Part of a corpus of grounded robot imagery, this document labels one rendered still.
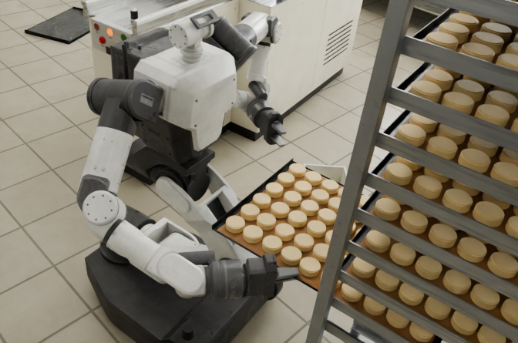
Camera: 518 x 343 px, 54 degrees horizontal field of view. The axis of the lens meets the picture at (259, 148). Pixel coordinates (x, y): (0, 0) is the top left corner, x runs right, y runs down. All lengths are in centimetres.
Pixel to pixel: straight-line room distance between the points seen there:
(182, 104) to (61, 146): 176
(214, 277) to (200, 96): 46
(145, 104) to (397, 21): 68
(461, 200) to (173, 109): 73
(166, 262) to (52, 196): 158
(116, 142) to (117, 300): 87
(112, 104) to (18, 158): 177
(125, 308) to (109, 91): 93
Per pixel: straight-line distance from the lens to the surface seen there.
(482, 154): 96
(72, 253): 240
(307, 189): 148
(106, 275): 207
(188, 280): 118
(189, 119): 136
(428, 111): 87
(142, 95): 126
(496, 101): 95
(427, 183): 100
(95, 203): 120
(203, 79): 136
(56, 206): 264
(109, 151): 124
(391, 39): 82
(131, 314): 194
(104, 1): 245
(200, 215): 156
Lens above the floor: 172
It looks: 35 degrees down
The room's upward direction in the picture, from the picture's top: 7 degrees clockwise
